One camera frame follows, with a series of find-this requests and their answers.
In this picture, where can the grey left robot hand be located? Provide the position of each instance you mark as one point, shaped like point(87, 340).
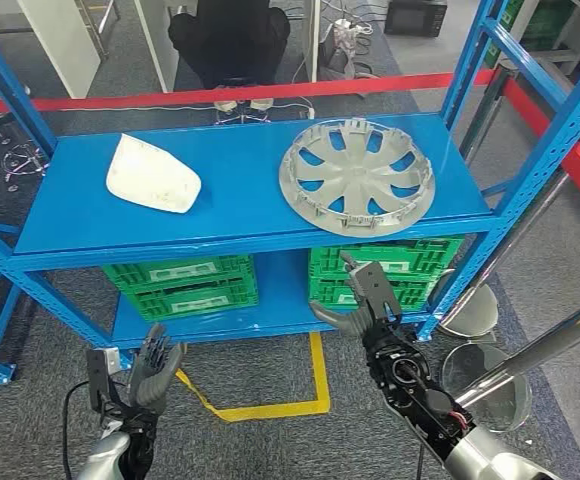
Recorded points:
point(150, 381)

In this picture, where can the white plastic cover part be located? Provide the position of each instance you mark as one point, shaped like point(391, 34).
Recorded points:
point(150, 175)

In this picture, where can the white power strip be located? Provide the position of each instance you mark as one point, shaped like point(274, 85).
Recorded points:
point(345, 28)

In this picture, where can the yellow floor tape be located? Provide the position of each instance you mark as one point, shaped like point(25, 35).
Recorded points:
point(320, 371)

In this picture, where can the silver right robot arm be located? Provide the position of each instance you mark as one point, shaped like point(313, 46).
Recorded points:
point(420, 397)

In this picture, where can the white desk panel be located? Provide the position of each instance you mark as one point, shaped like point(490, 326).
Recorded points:
point(60, 40)

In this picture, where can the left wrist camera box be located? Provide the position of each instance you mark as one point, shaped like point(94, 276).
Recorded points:
point(97, 378)

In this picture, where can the green plastic storage crate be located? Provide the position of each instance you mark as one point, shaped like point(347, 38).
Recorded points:
point(545, 23)

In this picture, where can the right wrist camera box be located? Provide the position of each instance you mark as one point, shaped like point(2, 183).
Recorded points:
point(377, 288)

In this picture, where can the blue metal shelf rack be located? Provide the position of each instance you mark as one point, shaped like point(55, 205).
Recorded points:
point(240, 185)

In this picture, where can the grey metal frame legs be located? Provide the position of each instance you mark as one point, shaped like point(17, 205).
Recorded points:
point(99, 30)

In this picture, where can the grey workbench dark legs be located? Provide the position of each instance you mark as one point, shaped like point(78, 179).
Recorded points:
point(485, 112)

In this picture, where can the red barrier belt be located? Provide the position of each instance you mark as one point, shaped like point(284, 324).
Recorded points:
point(170, 98)
point(534, 119)

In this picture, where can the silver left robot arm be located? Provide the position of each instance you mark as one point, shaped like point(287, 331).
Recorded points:
point(102, 460)

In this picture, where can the chrome stanchion with round base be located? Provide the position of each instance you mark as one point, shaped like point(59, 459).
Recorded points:
point(475, 314)
point(500, 411)

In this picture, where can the person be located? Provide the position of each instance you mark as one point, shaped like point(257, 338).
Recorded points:
point(230, 46)

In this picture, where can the black microwave oven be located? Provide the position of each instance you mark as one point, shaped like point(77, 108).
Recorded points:
point(415, 18)

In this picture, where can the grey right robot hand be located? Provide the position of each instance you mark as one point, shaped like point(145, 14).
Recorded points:
point(345, 321)

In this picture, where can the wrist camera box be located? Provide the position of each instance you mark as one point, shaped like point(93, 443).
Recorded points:
point(97, 378)
point(377, 288)

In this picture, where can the black round stool chrome base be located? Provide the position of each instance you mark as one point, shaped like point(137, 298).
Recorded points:
point(242, 118)

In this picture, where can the grey bag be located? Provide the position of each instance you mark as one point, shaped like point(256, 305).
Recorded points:
point(337, 60)

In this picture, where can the silver plastic wheel hubcap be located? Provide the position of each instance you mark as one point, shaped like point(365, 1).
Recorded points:
point(355, 179)

